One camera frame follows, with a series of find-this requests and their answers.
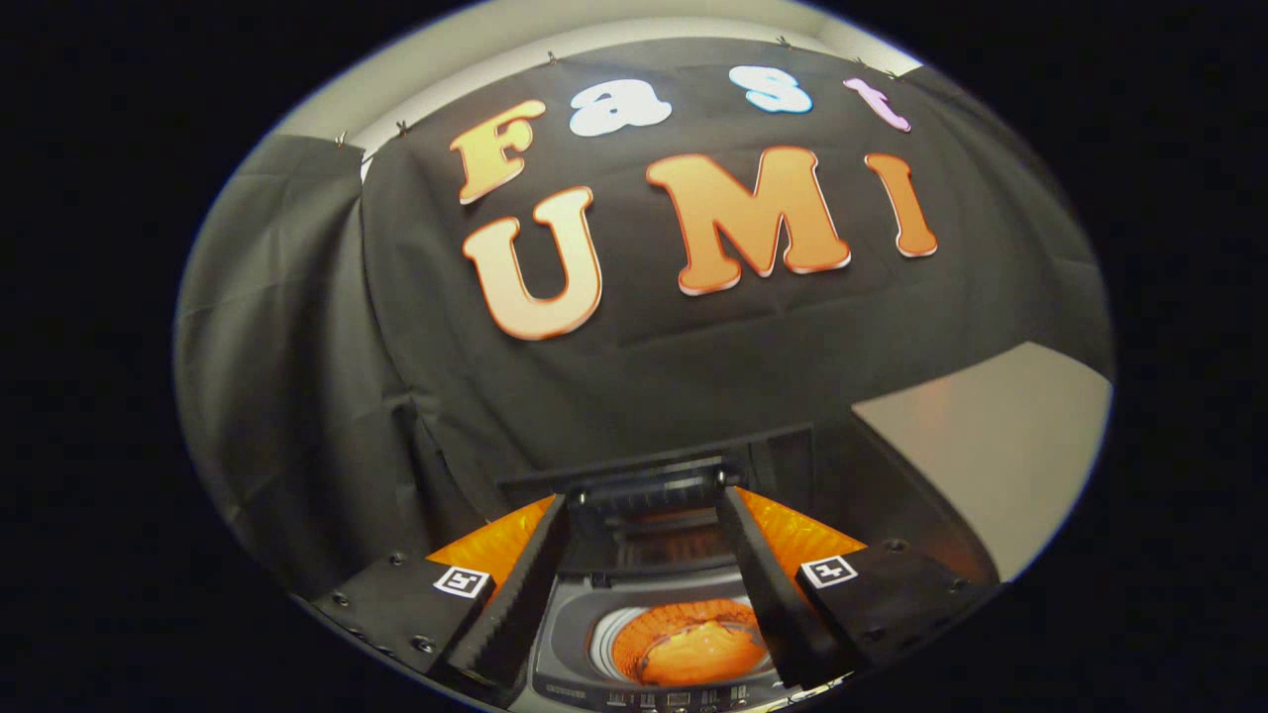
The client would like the yellow polo shirt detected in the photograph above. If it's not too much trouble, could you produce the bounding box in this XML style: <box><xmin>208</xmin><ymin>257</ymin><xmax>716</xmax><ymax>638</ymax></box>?
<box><xmin>639</xmin><ymin>619</ymin><xmax>769</xmax><ymax>687</ymax></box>

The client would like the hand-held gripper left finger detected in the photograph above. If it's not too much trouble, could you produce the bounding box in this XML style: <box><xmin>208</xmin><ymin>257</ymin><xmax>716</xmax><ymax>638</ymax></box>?
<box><xmin>312</xmin><ymin>495</ymin><xmax>571</xmax><ymax>694</ymax></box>

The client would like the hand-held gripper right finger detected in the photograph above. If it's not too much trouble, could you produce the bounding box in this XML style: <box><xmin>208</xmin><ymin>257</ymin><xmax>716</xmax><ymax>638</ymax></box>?
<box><xmin>718</xmin><ymin>487</ymin><xmax>992</xmax><ymax>689</ymax></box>

